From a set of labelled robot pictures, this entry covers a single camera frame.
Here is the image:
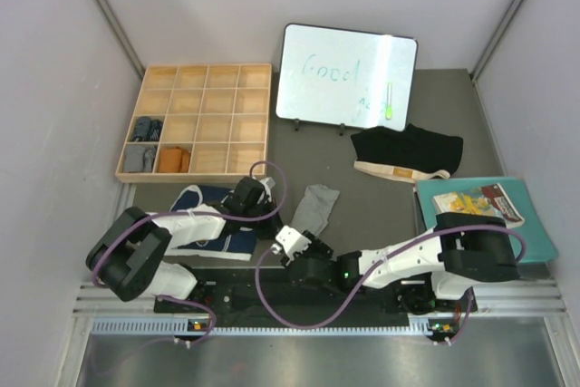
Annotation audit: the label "white slotted cable duct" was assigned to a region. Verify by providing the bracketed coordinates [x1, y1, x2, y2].
[90, 316, 459, 337]

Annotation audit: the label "wooden compartment tray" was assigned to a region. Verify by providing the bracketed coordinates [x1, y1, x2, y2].
[116, 63, 272, 183]

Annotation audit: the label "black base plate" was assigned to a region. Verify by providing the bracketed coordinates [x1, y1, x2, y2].
[153, 277, 477, 316]

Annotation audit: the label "small whiteboard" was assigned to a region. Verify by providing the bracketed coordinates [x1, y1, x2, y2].
[275, 24, 418, 131]

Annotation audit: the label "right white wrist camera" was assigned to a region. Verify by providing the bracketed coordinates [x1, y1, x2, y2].
[272, 226, 311, 259]

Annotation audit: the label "navy blue white underwear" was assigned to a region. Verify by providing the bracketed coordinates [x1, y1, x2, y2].
[166, 185, 257, 261]

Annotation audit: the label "yellow paperback book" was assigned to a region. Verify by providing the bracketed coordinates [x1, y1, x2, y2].
[432, 183, 525, 228]

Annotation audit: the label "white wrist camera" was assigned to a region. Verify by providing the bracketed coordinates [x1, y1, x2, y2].
[260, 177, 276, 196]
[272, 226, 311, 259]

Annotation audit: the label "rolled dark patterned socks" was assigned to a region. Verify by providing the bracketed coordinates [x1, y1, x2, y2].
[130, 116, 163, 142]

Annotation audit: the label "black underwear beige waistband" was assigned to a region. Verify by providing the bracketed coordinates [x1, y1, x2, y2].
[351, 124, 464, 184]

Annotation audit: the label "teal folder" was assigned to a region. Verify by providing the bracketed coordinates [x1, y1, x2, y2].
[415, 177, 558, 264]

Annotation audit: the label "rolled orange cloth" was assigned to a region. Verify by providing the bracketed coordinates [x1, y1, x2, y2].
[158, 147, 191, 173]

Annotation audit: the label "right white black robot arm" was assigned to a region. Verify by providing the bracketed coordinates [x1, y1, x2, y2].
[274, 212, 527, 314]

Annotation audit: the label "rolled grey cloth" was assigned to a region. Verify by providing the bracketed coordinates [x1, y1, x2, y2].
[122, 145, 157, 173]

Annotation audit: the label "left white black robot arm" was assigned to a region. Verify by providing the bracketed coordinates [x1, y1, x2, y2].
[85, 177, 283, 312]

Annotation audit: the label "green marker pen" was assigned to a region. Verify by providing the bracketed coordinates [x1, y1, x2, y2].
[385, 82, 392, 120]

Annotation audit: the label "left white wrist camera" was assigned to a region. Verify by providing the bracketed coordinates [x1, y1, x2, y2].
[260, 177, 276, 196]

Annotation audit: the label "grey underwear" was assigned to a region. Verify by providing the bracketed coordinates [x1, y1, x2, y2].
[290, 184, 340, 237]

